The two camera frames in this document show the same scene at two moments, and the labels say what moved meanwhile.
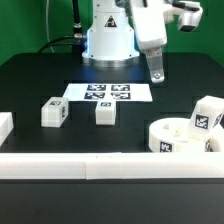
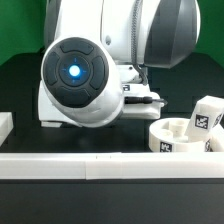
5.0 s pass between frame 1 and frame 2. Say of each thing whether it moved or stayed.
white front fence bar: stayed
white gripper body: moved
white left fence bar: stayed
